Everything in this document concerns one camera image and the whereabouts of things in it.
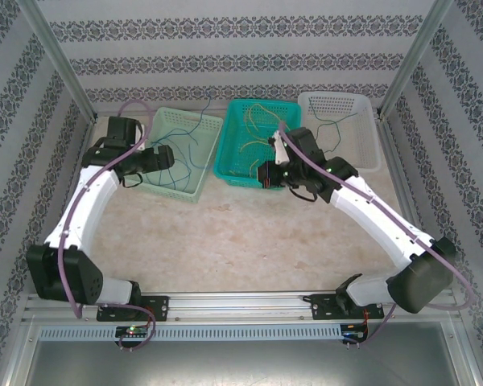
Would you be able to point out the light green plastic basket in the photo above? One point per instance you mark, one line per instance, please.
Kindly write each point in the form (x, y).
(201, 177)

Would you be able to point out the white plastic basket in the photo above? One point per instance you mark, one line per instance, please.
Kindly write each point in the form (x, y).
(362, 136)

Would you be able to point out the teal plastic basket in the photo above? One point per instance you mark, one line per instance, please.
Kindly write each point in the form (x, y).
(233, 161)

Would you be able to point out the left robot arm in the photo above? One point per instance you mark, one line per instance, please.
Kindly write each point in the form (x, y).
(88, 201)

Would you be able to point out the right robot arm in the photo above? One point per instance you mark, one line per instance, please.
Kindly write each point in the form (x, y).
(378, 217)

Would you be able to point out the left circuit board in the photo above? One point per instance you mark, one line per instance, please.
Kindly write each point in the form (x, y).
(132, 331)

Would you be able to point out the circuit board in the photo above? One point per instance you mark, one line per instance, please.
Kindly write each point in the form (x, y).
(354, 335)
(132, 331)

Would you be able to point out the right circuit board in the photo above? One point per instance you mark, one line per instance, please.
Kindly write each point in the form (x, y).
(354, 335)

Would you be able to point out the grey metal panel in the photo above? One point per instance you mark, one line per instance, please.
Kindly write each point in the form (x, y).
(245, 362)

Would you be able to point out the aluminium left frame post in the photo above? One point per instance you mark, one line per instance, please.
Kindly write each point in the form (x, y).
(56, 56)

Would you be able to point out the aluminium frame post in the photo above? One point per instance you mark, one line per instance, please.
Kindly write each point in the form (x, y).
(418, 56)
(56, 56)

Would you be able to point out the black left mount plate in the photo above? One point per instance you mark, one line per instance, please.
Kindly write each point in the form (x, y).
(153, 307)

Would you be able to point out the black mount plate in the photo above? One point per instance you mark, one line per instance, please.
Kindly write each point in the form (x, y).
(326, 307)
(153, 307)

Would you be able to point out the black right mount plate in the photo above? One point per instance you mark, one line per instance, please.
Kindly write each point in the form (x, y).
(326, 307)

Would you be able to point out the aluminium right frame post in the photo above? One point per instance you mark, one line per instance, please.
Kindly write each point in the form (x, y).
(418, 56)

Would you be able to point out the aluminium front rail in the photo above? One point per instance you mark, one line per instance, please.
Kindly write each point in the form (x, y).
(233, 303)

